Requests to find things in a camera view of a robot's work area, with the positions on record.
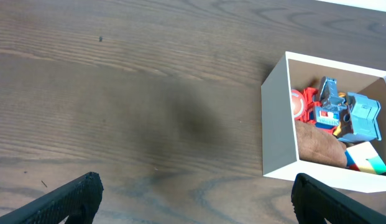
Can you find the red toy ball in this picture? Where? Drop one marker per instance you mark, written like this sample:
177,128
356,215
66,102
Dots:
298,104

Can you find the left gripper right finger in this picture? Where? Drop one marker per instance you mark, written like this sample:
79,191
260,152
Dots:
315,202

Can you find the brown plush toy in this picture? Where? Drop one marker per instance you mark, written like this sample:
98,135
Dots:
315,145

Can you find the multicoloured puzzle cube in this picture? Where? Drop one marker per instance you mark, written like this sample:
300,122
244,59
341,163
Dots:
364,158

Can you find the red toy fire truck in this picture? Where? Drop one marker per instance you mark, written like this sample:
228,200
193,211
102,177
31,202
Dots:
323,105

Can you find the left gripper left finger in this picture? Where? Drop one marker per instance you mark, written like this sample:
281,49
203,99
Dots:
75,202

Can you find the white cardboard box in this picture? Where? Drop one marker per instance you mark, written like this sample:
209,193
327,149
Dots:
279,145

